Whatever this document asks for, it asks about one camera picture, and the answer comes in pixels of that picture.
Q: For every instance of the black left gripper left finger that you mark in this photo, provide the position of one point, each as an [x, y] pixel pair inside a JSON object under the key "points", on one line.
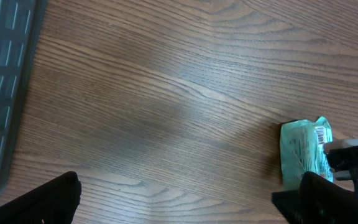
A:
{"points": [[54, 202]]}

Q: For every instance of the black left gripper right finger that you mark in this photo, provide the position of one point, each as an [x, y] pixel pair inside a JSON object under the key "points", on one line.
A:
{"points": [[321, 201]]}

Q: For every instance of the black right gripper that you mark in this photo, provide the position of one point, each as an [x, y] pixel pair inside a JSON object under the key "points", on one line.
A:
{"points": [[288, 202]]}

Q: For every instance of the teal snack wrapper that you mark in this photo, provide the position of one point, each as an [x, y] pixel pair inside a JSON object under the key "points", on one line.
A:
{"points": [[301, 150]]}

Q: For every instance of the grey plastic mesh basket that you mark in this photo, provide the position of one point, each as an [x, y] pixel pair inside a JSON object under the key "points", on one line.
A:
{"points": [[20, 23]]}

